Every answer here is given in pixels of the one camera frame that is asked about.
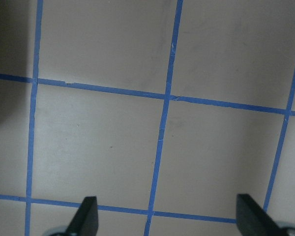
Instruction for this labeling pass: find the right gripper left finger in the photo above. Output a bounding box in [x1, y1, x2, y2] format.
[64, 196, 99, 236]

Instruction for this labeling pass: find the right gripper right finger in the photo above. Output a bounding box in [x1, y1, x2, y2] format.
[236, 194, 291, 236]

